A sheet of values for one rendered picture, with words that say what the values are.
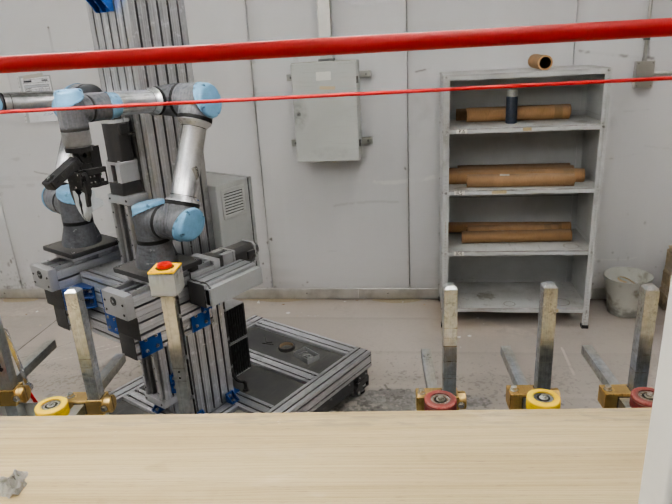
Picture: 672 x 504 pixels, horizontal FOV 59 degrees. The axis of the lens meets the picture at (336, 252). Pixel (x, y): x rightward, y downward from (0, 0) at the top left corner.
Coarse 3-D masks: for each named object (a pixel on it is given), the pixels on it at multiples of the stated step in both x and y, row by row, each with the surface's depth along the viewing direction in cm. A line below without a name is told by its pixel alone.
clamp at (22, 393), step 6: (18, 384) 170; (0, 390) 168; (6, 390) 168; (12, 390) 167; (18, 390) 168; (24, 390) 169; (30, 390) 172; (0, 396) 168; (6, 396) 168; (12, 396) 168; (18, 396) 168; (24, 396) 169; (0, 402) 168; (6, 402) 168; (12, 402) 168; (18, 402) 169; (24, 402) 169
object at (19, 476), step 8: (16, 472) 126; (24, 472) 129; (0, 480) 125; (8, 480) 124; (16, 480) 126; (24, 480) 126; (0, 488) 124; (8, 488) 123; (16, 488) 123; (0, 496) 122; (8, 496) 122
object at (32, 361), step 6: (48, 342) 197; (54, 342) 198; (42, 348) 193; (48, 348) 195; (54, 348) 198; (36, 354) 189; (42, 354) 191; (48, 354) 194; (24, 360) 186; (30, 360) 186; (36, 360) 188; (42, 360) 191; (24, 366) 182; (30, 366) 184; (36, 366) 188; (18, 372) 179; (30, 372) 184; (18, 378) 178
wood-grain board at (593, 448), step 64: (0, 448) 138; (64, 448) 136; (128, 448) 135; (192, 448) 134; (256, 448) 133; (320, 448) 131; (384, 448) 130; (448, 448) 129; (512, 448) 128; (576, 448) 127; (640, 448) 126
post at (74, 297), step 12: (72, 288) 157; (72, 300) 157; (84, 300) 161; (72, 312) 158; (84, 312) 160; (72, 324) 160; (84, 324) 160; (84, 336) 161; (84, 348) 162; (84, 360) 163; (96, 360) 166; (84, 372) 164; (96, 372) 166; (84, 384) 166; (96, 384) 166; (96, 396) 167
